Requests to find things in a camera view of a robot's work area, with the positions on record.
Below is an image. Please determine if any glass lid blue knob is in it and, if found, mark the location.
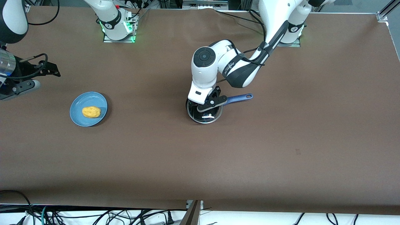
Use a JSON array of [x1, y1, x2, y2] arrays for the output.
[[186, 97, 223, 124]]

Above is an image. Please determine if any yellow potato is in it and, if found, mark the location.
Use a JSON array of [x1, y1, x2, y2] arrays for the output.
[[82, 106, 102, 119]]

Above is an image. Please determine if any blue round plate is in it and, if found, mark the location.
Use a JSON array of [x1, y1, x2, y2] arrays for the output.
[[69, 91, 108, 127]]

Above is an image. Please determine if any brown paper table cover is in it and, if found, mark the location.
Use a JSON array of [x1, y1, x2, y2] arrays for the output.
[[0, 6, 400, 216]]

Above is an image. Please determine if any aluminium profile beam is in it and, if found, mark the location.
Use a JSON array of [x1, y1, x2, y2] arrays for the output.
[[376, 0, 400, 23]]

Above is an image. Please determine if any black saucepan blue handle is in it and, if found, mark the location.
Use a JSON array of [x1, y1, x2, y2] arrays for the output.
[[186, 93, 254, 125]]

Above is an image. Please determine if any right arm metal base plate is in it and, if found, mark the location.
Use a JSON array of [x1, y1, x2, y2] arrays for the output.
[[103, 12, 137, 43]]

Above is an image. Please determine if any long black base cable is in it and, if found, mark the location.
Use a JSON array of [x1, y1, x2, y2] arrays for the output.
[[215, 10, 264, 26]]

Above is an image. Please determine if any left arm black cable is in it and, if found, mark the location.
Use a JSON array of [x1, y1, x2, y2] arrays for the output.
[[243, 9, 272, 66]]

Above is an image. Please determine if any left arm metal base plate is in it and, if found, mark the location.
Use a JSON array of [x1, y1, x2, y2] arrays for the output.
[[277, 37, 301, 48]]

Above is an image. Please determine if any grey metal frame box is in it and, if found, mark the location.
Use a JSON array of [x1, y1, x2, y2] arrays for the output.
[[182, 0, 229, 10]]

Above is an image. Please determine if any black looped floor cable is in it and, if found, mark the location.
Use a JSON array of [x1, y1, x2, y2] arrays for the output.
[[0, 190, 35, 225]]

